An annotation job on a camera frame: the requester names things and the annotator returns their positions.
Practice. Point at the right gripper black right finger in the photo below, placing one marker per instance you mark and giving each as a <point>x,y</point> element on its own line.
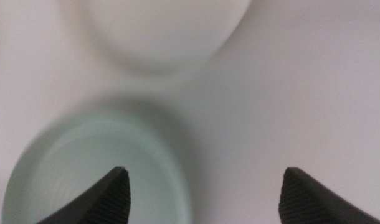
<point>305,202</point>

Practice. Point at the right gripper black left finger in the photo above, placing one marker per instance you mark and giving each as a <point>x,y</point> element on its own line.
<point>106,202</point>

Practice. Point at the pale green shallow bowl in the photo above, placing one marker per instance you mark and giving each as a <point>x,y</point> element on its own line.
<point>84,161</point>

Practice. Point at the white shallow bowl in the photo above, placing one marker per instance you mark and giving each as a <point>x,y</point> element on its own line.
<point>165,31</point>

